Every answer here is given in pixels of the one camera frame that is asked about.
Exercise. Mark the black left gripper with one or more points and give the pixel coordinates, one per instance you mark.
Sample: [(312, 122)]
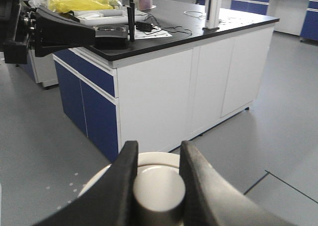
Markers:
[(53, 32)]

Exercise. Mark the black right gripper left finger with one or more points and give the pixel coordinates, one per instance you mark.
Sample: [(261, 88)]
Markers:
[(108, 201)]

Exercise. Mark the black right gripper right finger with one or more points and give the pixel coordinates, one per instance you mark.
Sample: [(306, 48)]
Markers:
[(212, 201)]

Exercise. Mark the glass jar with beige lid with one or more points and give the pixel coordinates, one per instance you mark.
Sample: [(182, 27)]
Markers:
[(157, 193)]

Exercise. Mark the yellow plastic bag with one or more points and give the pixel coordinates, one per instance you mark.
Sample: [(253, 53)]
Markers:
[(64, 6)]

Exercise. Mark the small cardboard box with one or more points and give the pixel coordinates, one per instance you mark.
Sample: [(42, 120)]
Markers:
[(143, 4)]

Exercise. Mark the white papers on bench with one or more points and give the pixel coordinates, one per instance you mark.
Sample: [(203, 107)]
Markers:
[(156, 33)]

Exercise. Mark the black top lab bench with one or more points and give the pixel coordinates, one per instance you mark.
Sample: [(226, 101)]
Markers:
[(161, 91)]

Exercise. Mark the blue lab cabinets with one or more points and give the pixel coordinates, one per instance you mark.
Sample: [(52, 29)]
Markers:
[(297, 17)]

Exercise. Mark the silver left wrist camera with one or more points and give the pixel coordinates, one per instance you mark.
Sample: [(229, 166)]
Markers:
[(111, 37)]

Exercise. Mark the black power adapter with cable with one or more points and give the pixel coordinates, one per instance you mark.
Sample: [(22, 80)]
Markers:
[(150, 23)]

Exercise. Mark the white shelf upright post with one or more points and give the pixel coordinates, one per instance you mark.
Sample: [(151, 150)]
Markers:
[(212, 8)]

